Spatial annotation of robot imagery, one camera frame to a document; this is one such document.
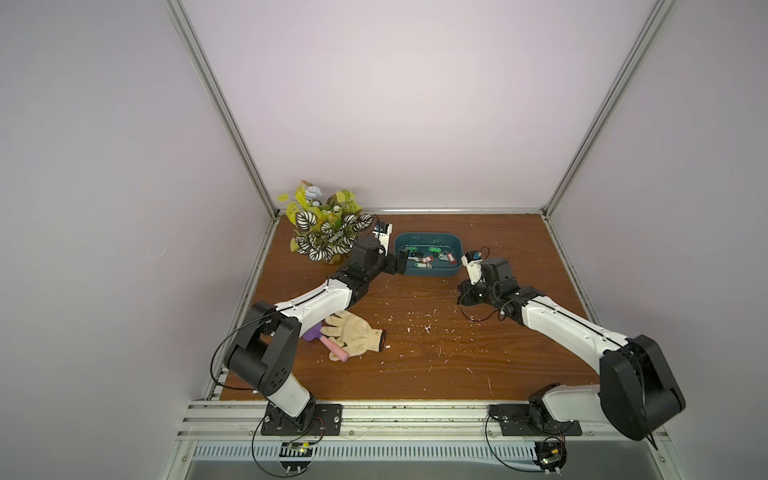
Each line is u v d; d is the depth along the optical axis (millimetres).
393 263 792
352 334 876
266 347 451
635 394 404
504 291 655
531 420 681
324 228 848
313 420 685
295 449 721
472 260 781
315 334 869
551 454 696
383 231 761
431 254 1068
